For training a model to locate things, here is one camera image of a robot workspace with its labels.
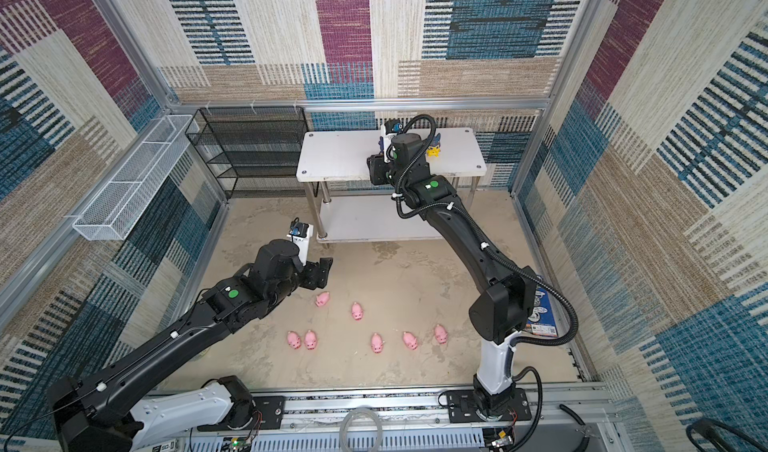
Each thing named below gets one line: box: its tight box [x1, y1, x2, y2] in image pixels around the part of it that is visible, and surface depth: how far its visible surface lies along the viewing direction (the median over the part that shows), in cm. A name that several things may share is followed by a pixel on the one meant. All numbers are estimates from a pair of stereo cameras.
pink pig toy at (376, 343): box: [371, 333, 383, 354], surface depth 84 cm
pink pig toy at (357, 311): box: [352, 301, 364, 321], surface depth 90 cm
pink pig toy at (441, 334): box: [434, 324, 449, 345], surface depth 85 cm
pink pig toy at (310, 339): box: [304, 329, 317, 350], surface depth 85 cm
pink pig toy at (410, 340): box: [402, 331, 418, 351], surface depth 85 cm
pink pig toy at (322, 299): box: [315, 292, 330, 307], surface depth 93 cm
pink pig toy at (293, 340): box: [287, 331, 301, 350], surface depth 85 cm
